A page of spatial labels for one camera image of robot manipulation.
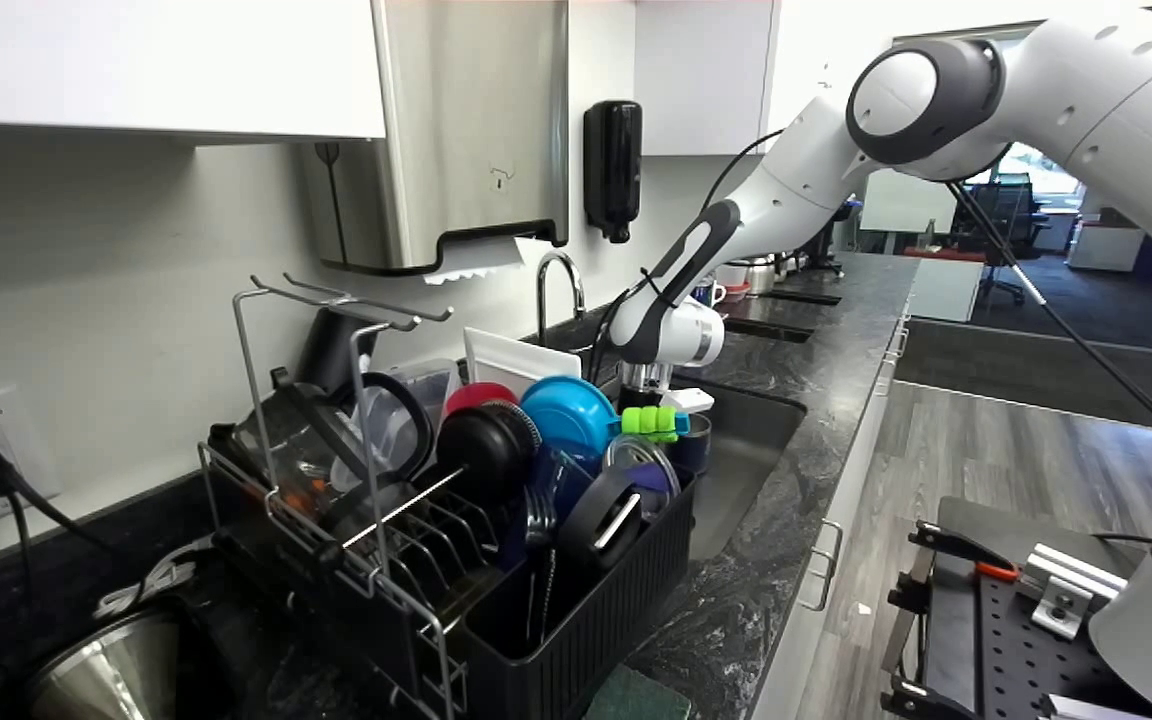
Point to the white square plate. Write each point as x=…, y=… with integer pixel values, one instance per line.
x=519, y=361

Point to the aluminium bracket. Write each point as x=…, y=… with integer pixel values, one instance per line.
x=1078, y=584

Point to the stainless steel sink basin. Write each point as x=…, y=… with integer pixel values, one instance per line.
x=736, y=465

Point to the narrow white upper cabinet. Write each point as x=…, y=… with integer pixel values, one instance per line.
x=702, y=73

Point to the steel pot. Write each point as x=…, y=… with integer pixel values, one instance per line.
x=755, y=275

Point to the white board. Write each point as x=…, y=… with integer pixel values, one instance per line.
x=911, y=200

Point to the purple translucent lid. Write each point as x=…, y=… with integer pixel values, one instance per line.
x=642, y=465

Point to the dark blue cup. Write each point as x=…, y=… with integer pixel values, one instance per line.
x=695, y=446

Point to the black tool board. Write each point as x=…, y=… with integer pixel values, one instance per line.
x=1002, y=652

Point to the black pliers orange grip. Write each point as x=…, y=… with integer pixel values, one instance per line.
x=961, y=551

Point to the chrome gooseneck faucet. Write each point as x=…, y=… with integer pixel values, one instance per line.
x=540, y=305

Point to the white lower cabinet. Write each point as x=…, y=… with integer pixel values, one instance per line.
x=803, y=643

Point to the black countertop machine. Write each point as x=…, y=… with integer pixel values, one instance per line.
x=825, y=247

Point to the blue plastic bowl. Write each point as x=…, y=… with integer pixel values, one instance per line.
x=571, y=419

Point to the large black rimmed glass lid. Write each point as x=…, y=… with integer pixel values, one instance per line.
x=388, y=427

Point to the red round lid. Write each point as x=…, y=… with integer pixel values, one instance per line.
x=476, y=398

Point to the wide white upper cabinet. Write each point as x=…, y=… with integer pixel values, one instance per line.
x=150, y=64

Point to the black dish rack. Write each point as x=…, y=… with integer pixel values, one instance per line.
x=589, y=624

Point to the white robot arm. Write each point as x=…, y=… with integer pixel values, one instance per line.
x=1108, y=93

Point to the black office chair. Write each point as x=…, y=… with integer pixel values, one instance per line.
x=1009, y=223

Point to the steel bowl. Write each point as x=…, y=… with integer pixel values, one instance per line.
x=109, y=673

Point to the black wall soap dispenser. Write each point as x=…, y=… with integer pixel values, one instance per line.
x=612, y=166

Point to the clear glass jar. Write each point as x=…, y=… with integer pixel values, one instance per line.
x=298, y=455

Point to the yellow green sponge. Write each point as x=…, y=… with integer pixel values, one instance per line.
x=638, y=697

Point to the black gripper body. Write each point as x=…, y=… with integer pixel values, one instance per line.
x=642, y=376

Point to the steel paper towel dispenser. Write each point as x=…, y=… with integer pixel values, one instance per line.
x=469, y=135

